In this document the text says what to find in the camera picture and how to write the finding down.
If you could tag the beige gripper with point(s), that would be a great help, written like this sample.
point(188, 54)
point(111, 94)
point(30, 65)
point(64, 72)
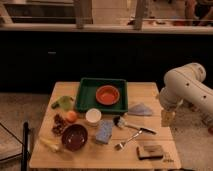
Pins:
point(167, 118)

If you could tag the dark brown board eraser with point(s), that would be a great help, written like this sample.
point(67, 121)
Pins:
point(149, 152)

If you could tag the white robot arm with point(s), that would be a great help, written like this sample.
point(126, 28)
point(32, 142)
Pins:
point(184, 83)

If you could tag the orange bowl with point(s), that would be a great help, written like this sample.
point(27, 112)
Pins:
point(107, 95)

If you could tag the purple bowl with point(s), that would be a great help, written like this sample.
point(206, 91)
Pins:
point(74, 137)

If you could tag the grey blue cloth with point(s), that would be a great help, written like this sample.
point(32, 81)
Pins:
point(140, 110)

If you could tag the silver fork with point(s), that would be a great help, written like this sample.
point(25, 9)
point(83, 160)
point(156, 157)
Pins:
point(122, 144)

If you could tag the green plastic tray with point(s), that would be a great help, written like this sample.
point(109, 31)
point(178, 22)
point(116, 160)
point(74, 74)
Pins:
point(86, 96)

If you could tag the blue sponge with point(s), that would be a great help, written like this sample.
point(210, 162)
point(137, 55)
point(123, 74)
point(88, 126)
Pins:
point(104, 132)

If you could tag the white cup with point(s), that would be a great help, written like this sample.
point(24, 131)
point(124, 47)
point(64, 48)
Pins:
point(93, 116)

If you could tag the orange fruit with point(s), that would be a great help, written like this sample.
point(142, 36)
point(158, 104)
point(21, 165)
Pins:
point(71, 116)

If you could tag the green toy vegetable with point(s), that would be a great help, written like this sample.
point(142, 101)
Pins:
point(64, 102)

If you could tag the brown toy grapes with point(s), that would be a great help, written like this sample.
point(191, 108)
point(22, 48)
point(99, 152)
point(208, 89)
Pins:
point(59, 125)

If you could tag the black handled dish brush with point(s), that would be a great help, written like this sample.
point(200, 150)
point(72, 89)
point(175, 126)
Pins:
point(121, 123)

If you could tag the black chair frame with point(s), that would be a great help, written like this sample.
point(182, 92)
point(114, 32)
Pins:
point(25, 154)

